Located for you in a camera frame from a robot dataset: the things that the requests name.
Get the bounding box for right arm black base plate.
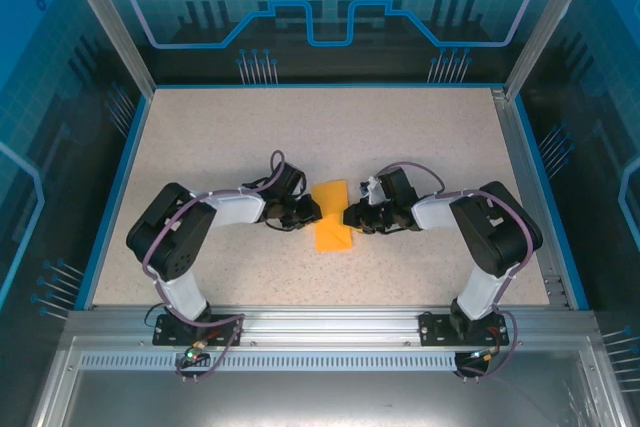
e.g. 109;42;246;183
418;310;510;347

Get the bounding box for cable plug with green light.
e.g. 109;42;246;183
469;344;504;363
183;339;209;363

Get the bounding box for aluminium mounting rail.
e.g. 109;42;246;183
67;304;596;344

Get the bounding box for aluminium frame post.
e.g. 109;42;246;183
503;0;604;101
55;0;156;98

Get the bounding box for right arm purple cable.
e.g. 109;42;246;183
377;161;536;381

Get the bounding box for slotted grey cable duct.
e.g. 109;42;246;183
79;352;459;369

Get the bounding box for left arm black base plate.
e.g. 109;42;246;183
152;313;245;348

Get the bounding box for aluminium side rail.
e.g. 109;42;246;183
489;86;574;311

